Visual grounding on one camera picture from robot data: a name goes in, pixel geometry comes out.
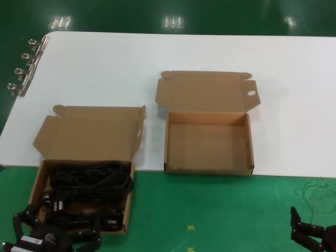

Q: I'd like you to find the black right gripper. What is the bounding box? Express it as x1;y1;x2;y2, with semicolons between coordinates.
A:
289;206;336;252

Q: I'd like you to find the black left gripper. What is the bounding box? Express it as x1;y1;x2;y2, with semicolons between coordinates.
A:
13;204;102;252

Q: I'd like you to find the open brown cardboard box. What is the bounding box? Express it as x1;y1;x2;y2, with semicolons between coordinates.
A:
27;104;146;234
154;70;261;176

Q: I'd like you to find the black power adapter plug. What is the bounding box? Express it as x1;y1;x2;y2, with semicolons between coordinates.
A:
44;206;124;232

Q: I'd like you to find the green table cloth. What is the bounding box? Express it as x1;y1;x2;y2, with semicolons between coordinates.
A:
0;164;336;252

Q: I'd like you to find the silver metal binder clip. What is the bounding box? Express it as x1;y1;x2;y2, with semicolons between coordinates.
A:
20;51;44;66
7;78;30;98
27;36;51;53
13;65;36;81

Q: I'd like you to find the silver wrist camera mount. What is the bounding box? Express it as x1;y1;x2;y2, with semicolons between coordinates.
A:
2;235;44;252

